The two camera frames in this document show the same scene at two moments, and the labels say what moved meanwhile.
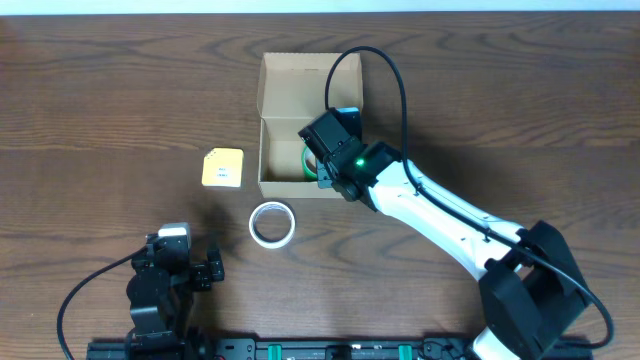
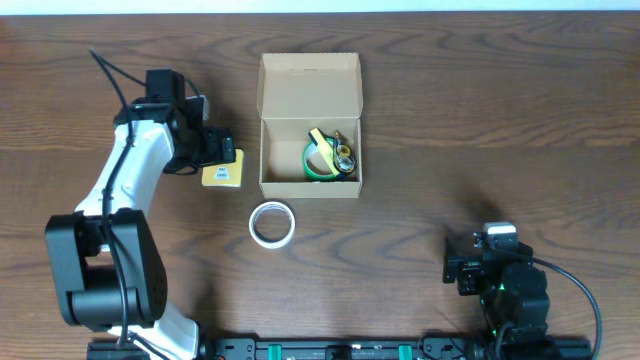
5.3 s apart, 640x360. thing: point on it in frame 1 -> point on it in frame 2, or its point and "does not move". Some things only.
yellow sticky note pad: (223, 167) does not move
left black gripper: (208, 273) -> (213, 148)
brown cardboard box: (295, 89) does not move
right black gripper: (324, 180) -> (468, 272)
